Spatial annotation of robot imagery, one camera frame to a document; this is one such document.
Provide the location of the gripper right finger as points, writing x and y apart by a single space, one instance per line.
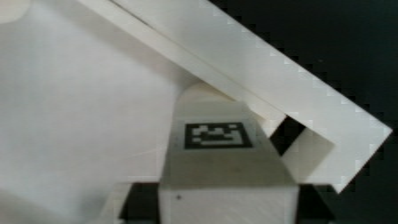
313 210

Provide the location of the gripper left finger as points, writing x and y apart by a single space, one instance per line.
132 204

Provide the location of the white square table top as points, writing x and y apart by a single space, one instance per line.
90 87

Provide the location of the white L-shaped obstacle fence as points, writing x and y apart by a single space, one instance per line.
345 133

